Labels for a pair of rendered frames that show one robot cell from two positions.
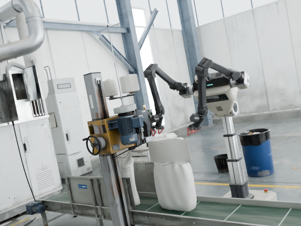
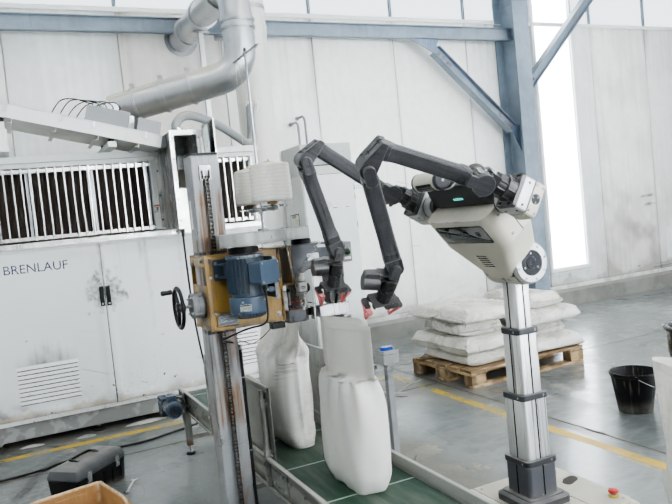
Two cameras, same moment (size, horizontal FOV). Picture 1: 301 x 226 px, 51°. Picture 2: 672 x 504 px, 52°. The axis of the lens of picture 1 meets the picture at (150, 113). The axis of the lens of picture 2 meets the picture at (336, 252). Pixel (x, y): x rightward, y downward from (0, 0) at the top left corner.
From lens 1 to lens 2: 135 cm
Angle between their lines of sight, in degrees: 25
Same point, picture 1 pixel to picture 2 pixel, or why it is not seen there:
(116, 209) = (220, 450)
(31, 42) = (223, 71)
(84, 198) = not seen: hidden behind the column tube
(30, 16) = (226, 18)
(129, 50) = (510, 83)
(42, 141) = not seen: hidden behind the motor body
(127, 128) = (239, 283)
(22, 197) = (189, 376)
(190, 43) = not seen: outside the picture
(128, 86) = (258, 189)
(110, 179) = (213, 384)
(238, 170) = (525, 425)
